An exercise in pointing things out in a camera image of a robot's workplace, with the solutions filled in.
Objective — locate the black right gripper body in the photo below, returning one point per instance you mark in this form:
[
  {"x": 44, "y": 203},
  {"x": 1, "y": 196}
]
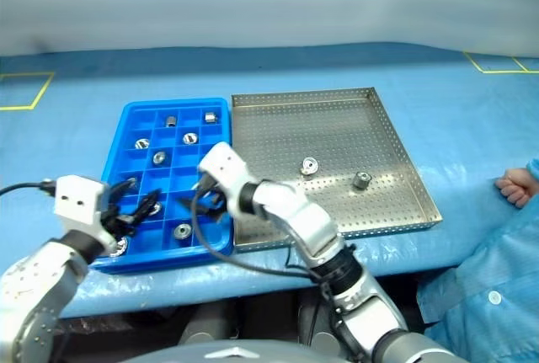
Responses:
[{"x": 215, "y": 205}]

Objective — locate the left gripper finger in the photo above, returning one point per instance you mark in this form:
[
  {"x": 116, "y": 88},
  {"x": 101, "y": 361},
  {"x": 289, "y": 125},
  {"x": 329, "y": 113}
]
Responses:
[
  {"x": 120, "y": 189},
  {"x": 143, "y": 210}
]

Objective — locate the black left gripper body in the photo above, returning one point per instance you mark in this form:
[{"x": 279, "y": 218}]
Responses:
[{"x": 113, "y": 222}]

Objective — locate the silver metal roller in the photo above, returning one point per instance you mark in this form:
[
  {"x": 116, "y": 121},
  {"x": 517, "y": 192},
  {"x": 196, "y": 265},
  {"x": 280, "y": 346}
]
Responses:
[
  {"x": 211, "y": 118},
  {"x": 158, "y": 157},
  {"x": 142, "y": 143},
  {"x": 361, "y": 179},
  {"x": 190, "y": 138},
  {"x": 120, "y": 248},
  {"x": 133, "y": 180},
  {"x": 171, "y": 121},
  {"x": 156, "y": 209},
  {"x": 183, "y": 231},
  {"x": 309, "y": 166}
]

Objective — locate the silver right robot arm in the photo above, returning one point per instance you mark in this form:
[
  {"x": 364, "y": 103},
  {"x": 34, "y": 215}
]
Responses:
[{"x": 295, "y": 207}]

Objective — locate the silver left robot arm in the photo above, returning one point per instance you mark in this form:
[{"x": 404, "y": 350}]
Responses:
[{"x": 38, "y": 279}]

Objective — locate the blue plastic compartment tray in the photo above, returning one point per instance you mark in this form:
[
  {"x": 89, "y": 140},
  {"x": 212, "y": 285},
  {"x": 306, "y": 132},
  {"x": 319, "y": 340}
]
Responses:
[{"x": 139, "y": 262}]

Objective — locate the perforated steel tray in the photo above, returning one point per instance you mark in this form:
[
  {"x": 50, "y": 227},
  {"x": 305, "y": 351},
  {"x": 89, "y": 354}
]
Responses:
[{"x": 303, "y": 127}]

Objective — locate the person bare hand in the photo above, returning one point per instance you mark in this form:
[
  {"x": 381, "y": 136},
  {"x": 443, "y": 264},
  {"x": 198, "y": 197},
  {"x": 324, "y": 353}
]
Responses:
[{"x": 517, "y": 188}]

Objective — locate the dark grey rounded shape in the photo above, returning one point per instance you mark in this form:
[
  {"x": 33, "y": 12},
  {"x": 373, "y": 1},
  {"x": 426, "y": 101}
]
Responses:
[{"x": 206, "y": 325}]

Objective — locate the blue table cover sheet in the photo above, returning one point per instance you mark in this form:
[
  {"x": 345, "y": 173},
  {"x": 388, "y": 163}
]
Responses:
[{"x": 295, "y": 68}]

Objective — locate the grey robot torso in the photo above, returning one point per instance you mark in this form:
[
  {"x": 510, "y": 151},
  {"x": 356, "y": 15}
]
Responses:
[{"x": 236, "y": 354}]

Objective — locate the person in blue lab coat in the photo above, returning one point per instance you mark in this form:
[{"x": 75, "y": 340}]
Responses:
[{"x": 484, "y": 295}]

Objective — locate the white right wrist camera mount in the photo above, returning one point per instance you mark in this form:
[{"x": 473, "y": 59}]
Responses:
[{"x": 223, "y": 165}]

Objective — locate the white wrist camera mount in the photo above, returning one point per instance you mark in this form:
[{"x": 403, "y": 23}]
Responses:
[
  {"x": 78, "y": 196},
  {"x": 223, "y": 165}
]

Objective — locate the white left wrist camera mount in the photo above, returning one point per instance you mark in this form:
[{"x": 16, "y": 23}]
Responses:
[{"x": 78, "y": 196}]

